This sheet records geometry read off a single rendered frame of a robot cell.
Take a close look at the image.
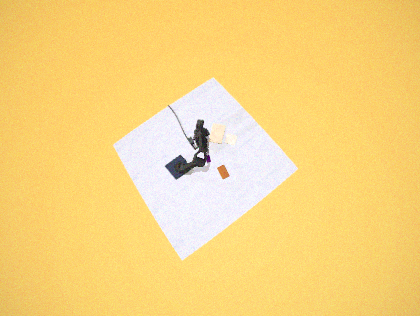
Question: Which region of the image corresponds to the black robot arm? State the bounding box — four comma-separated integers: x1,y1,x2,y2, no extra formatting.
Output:
174,119,208,174

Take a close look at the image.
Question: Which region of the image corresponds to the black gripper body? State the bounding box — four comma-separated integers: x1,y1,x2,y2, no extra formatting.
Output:
188,128,210,145

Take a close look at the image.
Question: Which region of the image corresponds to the orange rectangular block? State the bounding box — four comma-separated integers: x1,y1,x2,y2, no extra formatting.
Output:
217,165,229,179

